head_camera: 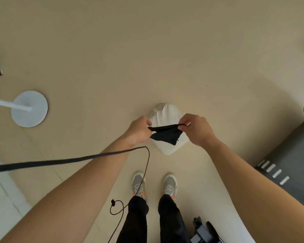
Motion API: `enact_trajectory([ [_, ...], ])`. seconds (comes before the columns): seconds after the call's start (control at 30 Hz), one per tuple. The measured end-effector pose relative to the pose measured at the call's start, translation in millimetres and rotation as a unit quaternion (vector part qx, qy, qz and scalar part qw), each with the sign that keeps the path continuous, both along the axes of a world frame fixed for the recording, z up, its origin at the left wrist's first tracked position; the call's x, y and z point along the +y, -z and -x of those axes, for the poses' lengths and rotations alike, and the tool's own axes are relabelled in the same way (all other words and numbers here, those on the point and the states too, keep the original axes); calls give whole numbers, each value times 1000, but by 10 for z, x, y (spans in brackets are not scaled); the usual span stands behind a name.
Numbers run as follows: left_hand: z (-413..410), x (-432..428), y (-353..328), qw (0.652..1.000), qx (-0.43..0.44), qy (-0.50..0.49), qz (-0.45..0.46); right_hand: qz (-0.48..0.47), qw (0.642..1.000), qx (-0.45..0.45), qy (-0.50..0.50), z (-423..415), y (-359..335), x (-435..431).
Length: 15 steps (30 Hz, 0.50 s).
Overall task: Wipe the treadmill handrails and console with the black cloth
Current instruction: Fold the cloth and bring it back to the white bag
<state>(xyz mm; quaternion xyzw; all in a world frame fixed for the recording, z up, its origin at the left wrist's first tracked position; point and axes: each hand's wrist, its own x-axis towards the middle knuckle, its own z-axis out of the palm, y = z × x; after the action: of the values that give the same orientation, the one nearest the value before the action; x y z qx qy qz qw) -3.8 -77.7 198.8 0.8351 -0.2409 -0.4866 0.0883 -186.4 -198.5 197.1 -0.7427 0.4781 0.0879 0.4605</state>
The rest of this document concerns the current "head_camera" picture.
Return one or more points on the white round-base stand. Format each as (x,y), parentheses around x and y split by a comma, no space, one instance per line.
(30,116)

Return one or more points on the black trousers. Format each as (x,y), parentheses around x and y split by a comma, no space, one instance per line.
(136,220)

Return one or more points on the grey left sneaker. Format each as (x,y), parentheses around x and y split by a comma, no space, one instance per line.
(138,183)

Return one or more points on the person's right hand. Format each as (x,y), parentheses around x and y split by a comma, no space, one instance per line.
(199,130)

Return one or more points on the white cloth bag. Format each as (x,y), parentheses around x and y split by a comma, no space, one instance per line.
(167,115)

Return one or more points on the person's right fingers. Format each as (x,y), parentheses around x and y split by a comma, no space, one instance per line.
(185,120)

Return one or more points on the black cloth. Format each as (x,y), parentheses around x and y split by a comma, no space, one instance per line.
(166,135)

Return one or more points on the person's right forearm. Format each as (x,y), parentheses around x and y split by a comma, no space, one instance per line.
(250,189)

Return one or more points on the person's left forearm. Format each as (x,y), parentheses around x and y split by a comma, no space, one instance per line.
(73,192)

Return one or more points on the person's left fingers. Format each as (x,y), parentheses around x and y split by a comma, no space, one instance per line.
(146,123)

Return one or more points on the black device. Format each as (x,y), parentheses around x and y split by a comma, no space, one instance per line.
(202,232)

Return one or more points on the dark grey treadmill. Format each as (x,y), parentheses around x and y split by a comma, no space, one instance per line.
(293,154)

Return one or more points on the person's left hand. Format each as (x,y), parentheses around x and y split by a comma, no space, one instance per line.
(135,130)

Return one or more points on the grey sneaker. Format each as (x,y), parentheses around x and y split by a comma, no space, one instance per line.
(138,183)
(170,185)

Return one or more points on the grey right sneaker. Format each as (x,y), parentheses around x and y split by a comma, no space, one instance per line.
(170,185)

